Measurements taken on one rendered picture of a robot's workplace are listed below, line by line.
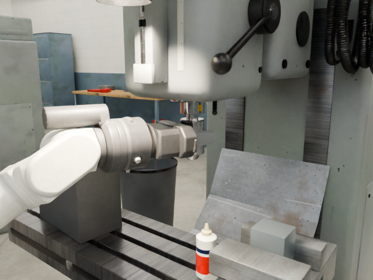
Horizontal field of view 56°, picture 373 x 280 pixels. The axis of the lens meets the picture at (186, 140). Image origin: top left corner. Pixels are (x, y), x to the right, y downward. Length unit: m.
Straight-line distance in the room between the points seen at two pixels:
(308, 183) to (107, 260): 0.53
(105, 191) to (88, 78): 7.09
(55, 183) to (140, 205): 2.13
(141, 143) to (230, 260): 0.23
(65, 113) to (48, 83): 7.39
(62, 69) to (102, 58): 0.95
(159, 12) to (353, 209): 0.68
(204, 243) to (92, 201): 0.30
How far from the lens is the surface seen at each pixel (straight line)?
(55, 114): 0.55
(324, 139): 0.94
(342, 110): 0.92
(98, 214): 0.88
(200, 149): 0.65
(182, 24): 0.55
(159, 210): 2.65
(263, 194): 0.98
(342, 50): 0.74
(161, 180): 2.56
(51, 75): 7.82
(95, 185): 0.85
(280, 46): 0.69
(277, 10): 0.64
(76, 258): 0.86
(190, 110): 0.63
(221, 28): 0.55
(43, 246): 0.97
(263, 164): 1.00
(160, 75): 0.55
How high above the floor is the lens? 1.37
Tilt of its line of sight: 12 degrees down
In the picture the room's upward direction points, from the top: straight up
